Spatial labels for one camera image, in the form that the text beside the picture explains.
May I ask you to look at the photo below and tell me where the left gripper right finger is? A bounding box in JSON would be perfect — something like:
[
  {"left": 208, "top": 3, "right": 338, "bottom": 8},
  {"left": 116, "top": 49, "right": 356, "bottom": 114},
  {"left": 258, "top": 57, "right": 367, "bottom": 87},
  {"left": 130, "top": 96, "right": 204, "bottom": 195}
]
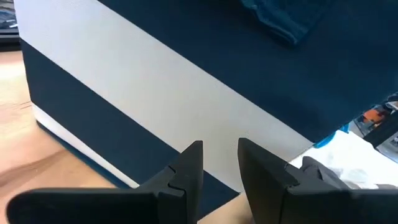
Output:
[{"left": 238, "top": 138, "right": 398, "bottom": 224}]

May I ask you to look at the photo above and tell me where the white shirt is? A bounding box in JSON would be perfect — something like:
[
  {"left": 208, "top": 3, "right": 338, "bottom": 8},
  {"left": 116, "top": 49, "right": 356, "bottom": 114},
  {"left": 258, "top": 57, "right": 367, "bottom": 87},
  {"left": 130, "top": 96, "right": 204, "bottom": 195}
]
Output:
[{"left": 289, "top": 129, "right": 398, "bottom": 190}]

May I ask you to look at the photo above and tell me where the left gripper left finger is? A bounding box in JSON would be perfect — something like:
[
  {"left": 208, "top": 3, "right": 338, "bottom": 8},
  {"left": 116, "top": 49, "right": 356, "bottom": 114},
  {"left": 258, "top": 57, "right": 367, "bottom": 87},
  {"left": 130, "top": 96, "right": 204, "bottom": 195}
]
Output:
[{"left": 6, "top": 140, "right": 205, "bottom": 224}]

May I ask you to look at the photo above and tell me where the coral orange sock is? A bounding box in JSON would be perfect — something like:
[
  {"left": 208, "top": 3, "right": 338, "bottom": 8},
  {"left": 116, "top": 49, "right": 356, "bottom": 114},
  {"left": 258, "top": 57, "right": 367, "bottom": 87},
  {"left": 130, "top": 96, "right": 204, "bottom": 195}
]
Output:
[{"left": 362, "top": 108, "right": 388, "bottom": 125}]

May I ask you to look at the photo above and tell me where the bright teal garment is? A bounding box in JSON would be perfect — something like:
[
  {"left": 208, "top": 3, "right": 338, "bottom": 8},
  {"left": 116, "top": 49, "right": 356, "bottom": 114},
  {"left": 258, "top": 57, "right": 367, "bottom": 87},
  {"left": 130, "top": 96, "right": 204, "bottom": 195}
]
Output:
[{"left": 312, "top": 123, "right": 351, "bottom": 149}]

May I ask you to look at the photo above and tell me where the navy white-striped fabric bin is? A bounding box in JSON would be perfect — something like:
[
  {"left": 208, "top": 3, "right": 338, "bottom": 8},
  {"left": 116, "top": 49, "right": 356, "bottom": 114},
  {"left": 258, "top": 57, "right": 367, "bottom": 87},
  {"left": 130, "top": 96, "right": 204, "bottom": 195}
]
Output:
[{"left": 13, "top": 0, "right": 398, "bottom": 218}]

